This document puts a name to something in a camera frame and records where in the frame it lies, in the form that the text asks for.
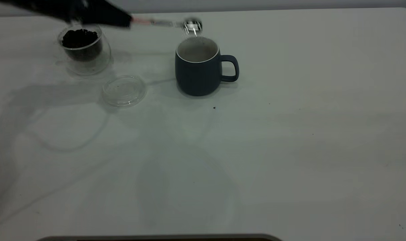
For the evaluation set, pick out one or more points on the large coffee bean heap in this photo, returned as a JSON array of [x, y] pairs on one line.
[[80, 42]]

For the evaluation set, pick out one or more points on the round clear glass lid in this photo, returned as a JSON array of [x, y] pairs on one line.
[[124, 92]]

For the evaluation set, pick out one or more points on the grey-blue ceramic mug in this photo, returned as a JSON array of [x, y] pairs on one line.
[[197, 78]]

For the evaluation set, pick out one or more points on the clear double-wall glass cup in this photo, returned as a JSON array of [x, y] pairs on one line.
[[104, 57]]

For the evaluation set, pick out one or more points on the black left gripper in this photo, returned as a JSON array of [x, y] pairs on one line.
[[49, 6]]

